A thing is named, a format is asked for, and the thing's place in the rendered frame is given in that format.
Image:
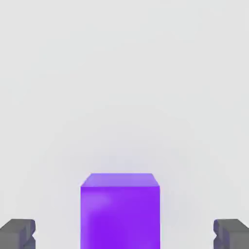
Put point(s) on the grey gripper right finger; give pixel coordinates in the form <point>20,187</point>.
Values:
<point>233,235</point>

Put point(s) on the small purple cube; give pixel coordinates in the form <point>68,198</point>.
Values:
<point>120,214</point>

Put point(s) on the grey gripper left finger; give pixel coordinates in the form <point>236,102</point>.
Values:
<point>13,235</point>

